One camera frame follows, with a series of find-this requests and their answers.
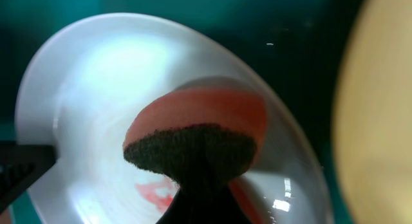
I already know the light blue plate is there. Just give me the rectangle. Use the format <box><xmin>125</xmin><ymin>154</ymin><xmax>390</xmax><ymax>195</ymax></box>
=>
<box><xmin>15</xmin><ymin>13</ymin><xmax>333</xmax><ymax>223</ymax></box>

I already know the yellow-green plate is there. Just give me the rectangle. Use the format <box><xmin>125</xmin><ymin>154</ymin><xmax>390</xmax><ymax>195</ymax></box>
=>
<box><xmin>332</xmin><ymin>0</ymin><xmax>411</xmax><ymax>223</ymax></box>

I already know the orange and black sponge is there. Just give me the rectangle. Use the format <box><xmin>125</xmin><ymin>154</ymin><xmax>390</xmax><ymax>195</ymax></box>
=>
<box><xmin>123</xmin><ymin>88</ymin><xmax>267</xmax><ymax>223</ymax></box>

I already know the teal plastic tray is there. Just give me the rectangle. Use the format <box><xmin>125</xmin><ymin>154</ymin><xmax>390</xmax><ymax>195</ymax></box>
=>
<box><xmin>1</xmin><ymin>0</ymin><xmax>363</xmax><ymax>223</ymax></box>

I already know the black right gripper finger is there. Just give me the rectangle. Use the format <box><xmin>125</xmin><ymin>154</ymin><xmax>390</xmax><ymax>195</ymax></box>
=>
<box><xmin>0</xmin><ymin>140</ymin><xmax>57</xmax><ymax>211</ymax></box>

